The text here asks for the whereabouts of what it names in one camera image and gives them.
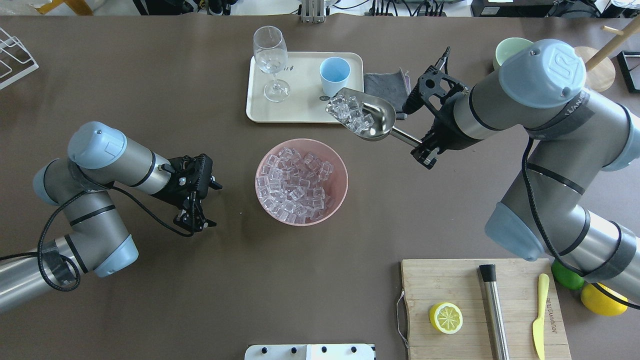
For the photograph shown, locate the clear wine glass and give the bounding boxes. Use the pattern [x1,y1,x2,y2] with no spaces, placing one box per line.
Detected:
[253,25,290,103]

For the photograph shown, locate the grey folded cloth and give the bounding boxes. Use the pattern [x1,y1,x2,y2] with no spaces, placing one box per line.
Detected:
[363,68,411,121]

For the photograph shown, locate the pink bowl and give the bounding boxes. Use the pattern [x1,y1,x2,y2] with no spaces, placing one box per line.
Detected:
[257,138,349,227]

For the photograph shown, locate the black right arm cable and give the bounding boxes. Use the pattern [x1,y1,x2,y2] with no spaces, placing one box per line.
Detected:
[521,137,640,307]

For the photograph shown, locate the half lemon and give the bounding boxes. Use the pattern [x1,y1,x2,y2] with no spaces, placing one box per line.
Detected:
[429,301,464,335]

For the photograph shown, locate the light blue plastic cup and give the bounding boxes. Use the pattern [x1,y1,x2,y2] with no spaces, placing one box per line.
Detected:
[318,56,351,98]

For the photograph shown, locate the lower whole yellow lemon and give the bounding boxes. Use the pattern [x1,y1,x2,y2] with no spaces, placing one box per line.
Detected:
[580,283,628,317]

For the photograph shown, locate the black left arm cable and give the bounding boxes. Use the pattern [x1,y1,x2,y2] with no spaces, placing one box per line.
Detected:
[0,185,196,293]

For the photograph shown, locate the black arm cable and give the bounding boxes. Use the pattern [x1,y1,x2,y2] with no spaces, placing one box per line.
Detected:
[0,185,196,293]
[521,137,640,307]

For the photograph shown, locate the cream rabbit serving tray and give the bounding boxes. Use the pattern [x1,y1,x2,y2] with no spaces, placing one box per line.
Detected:
[246,51,364,124]

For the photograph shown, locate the bamboo cutting board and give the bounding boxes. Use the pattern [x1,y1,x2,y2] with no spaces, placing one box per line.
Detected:
[401,259,552,360]

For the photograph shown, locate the stainless steel ice scoop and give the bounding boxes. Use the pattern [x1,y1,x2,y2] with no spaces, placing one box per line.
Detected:
[325,88,422,148]

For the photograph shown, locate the pile of clear ice cubes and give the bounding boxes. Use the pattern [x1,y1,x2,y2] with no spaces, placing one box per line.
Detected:
[254,146,336,224]

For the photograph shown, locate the black picture frame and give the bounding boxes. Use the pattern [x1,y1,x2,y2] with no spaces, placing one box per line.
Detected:
[616,50,640,94]

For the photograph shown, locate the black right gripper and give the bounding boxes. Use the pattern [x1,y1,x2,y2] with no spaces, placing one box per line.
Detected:
[402,70,480,170]

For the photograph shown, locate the white wire cup rack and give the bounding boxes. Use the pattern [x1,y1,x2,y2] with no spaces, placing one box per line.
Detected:
[0,28,39,89]

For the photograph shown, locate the mint green bowl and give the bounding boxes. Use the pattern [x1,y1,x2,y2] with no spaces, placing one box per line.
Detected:
[493,37,533,71]

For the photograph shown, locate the steel muddler black tip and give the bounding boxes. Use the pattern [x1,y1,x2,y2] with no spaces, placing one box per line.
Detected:
[478,264,510,360]

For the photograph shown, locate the yellow plastic knife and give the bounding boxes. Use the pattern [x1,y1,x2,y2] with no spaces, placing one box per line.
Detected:
[531,273,550,360]

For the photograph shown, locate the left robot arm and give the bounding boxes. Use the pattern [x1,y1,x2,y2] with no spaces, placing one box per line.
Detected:
[0,121,222,313]

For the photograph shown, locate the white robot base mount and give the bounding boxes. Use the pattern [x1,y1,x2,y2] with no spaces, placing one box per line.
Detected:
[244,343,377,360]

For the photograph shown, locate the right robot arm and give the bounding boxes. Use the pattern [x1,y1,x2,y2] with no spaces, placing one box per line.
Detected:
[402,39,640,301]

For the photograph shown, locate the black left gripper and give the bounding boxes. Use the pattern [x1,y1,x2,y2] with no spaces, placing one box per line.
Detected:
[151,153,223,233]

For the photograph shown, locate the green lime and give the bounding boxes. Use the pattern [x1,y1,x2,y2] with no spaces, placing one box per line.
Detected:
[551,260,585,291]

